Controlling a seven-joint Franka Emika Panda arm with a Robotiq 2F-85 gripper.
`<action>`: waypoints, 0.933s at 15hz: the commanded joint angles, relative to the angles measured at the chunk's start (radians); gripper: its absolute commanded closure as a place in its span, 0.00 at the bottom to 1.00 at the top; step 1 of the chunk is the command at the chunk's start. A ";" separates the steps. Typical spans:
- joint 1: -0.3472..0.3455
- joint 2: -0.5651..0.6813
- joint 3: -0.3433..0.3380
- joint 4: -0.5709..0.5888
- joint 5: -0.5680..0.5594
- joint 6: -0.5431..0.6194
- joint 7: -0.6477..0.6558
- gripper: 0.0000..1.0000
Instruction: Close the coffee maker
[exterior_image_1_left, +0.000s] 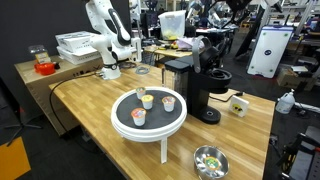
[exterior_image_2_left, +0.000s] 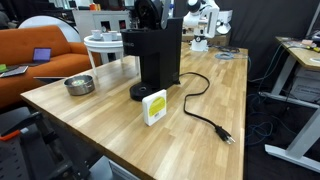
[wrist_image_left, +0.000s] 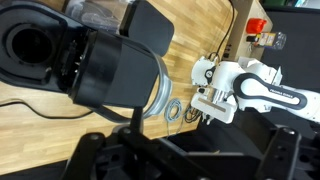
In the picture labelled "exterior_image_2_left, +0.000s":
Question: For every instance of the grey box under desk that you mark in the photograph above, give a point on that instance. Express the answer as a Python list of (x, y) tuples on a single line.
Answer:
[(308, 85)]

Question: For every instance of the round white side table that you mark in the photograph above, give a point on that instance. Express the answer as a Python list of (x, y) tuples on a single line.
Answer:
[(103, 46)]

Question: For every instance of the coffee pod with green lid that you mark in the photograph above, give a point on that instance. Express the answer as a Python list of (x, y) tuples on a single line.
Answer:
[(78, 82)]

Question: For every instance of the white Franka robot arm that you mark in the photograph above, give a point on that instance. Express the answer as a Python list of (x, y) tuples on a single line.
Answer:
[(203, 20)]

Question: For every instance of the orange sofa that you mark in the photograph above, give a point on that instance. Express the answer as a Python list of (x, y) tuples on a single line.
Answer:
[(26, 40)]

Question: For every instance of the grey tablet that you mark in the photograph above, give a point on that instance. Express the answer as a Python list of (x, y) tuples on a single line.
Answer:
[(15, 71)]

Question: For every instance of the black coffee maker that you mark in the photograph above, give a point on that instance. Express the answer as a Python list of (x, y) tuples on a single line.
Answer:
[(158, 53)]

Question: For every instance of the round metal bowl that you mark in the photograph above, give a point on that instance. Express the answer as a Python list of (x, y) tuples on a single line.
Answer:
[(71, 89)]

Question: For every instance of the white cabinet with cubbies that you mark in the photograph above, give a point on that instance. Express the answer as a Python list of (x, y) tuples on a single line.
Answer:
[(100, 21)]

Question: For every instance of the coffee pod with purple lid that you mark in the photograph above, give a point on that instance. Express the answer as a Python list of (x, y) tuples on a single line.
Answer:
[(106, 36)]

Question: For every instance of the white box with yellow label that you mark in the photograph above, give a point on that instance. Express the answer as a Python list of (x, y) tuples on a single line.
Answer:
[(155, 107)]

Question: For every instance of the round white chair back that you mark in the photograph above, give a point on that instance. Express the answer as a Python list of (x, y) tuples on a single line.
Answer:
[(66, 26)]

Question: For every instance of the wooden desk with white legs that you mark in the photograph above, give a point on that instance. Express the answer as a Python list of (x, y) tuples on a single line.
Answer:
[(300, 56)]

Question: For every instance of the coffee pod with orange lid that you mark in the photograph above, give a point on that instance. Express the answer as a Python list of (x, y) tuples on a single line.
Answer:
[(96, 34)]

